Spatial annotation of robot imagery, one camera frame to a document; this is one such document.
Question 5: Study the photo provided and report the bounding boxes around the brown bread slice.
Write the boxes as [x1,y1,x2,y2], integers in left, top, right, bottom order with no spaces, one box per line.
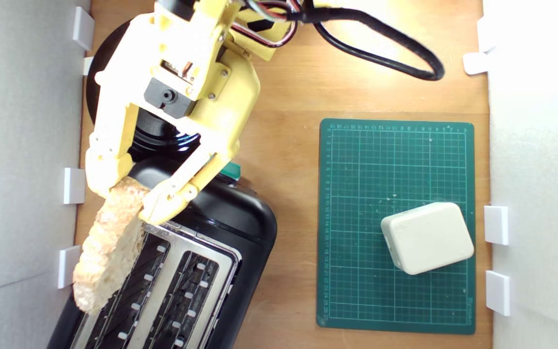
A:
[72,176,151,315]

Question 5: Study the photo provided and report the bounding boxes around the green toaster lever knob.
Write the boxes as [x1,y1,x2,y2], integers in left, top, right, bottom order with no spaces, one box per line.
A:
[220,162,242,182]

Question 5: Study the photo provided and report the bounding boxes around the black two-slot toaster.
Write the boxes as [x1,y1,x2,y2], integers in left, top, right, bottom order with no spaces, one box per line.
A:
[46,156,278,349]

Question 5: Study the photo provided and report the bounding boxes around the black round plate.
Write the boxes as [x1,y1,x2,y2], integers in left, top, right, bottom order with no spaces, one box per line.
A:
[86,18,202,164]

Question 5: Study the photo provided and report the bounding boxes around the green cutting mat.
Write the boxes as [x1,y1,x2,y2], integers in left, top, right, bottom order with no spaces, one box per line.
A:
[316,118,476,335]

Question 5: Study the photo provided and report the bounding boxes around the white block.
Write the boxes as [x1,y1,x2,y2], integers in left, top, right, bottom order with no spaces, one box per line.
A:
[381,202,475,276]

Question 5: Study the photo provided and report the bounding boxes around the red white servo wires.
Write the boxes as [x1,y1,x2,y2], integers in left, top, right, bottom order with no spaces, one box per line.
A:
[231,0,306,49]

